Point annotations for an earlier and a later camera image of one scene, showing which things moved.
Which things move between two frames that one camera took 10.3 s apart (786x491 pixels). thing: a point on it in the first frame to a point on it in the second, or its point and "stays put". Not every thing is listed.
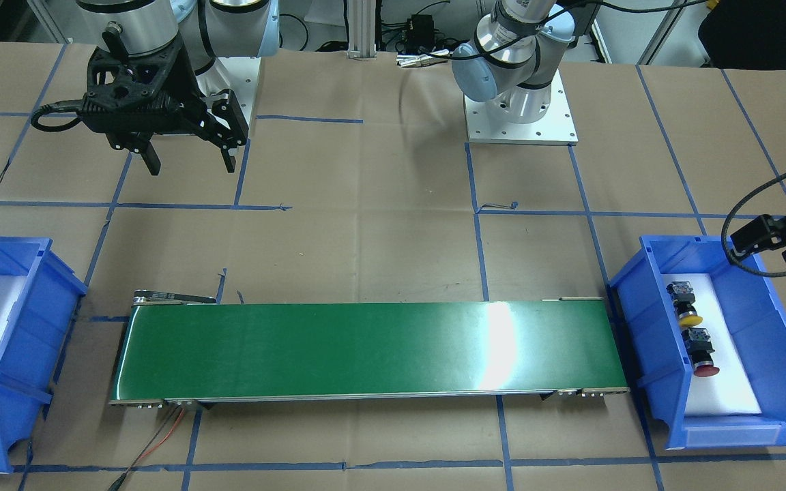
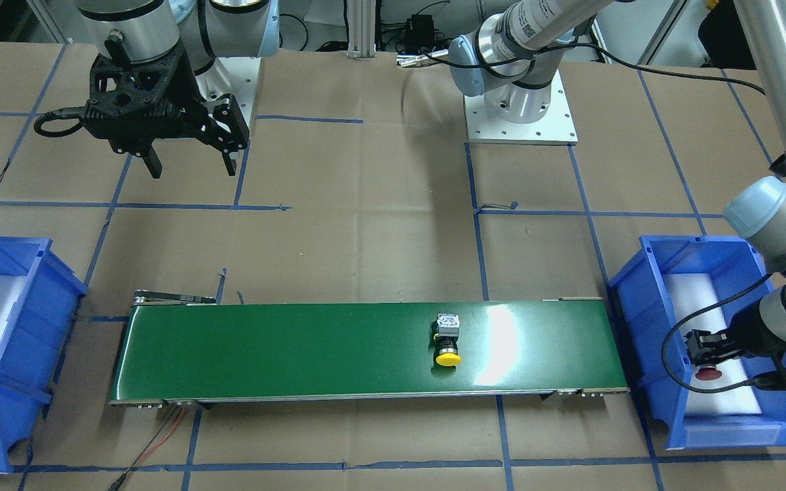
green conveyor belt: x=179 y=347 stays put
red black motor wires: x=119 y=481 stays put
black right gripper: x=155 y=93 stays put
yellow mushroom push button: x=683 y=299 to x=446 y=337
